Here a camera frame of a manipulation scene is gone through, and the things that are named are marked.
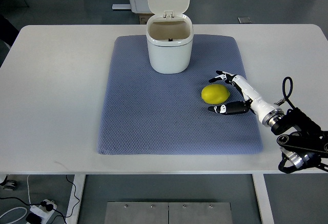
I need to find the metal floor plate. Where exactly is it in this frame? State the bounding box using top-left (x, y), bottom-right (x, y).
top-left (105, 202), bottom-right (233, 223)

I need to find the white table leg right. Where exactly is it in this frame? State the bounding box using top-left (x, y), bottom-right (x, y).
top-left (252, 173), bottom-right (274, 224)

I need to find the white table leg left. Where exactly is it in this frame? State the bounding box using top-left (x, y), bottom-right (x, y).
top-left (66, 174), bottom-right (86, 224)

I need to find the black power adapter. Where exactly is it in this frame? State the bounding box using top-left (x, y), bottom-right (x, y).
top-left (26, 213), bottom-right (42, 224)

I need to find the black power cable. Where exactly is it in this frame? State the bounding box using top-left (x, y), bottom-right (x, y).
top-left (0, 174), bottom-right (80, 224)

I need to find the yellow lemon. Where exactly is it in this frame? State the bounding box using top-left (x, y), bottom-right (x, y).
top-left (201, 84), bottom-right (230, 105)

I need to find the blue textured mat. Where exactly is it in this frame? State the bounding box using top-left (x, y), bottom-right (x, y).
top-left (97, 34), bottom-right (263, 155)

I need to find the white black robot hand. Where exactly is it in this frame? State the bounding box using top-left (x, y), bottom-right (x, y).
top-left (208, 71), bottom-right (284, 127)

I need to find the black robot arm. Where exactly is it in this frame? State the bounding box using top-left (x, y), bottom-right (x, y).
top-left (269, 76), bottom-right (327, 174)

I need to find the white power strip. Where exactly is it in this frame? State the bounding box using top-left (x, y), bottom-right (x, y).
top-left (30, 199), bottom-right (57, 221)

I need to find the white table leg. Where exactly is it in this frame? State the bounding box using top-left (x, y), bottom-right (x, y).
top-left (252, 173), bottom-right (274, 224)
top-left (66, 174), bottom-right (86, 224)

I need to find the caster wheel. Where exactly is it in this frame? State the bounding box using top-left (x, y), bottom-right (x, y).
top-left (1, 180), bottom-right (17, 191)

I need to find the cardboard box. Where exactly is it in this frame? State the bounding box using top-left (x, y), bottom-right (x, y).
top-left (138, 13), bottom-right (153, 25)

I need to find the grey floor socket plate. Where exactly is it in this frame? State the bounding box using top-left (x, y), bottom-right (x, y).
top-left (238, 16), bottom-right (252, 24)

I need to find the white trash bin open lid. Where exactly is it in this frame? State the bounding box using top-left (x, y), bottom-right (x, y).
top-left (146, 0), bottom-right (194, 74)

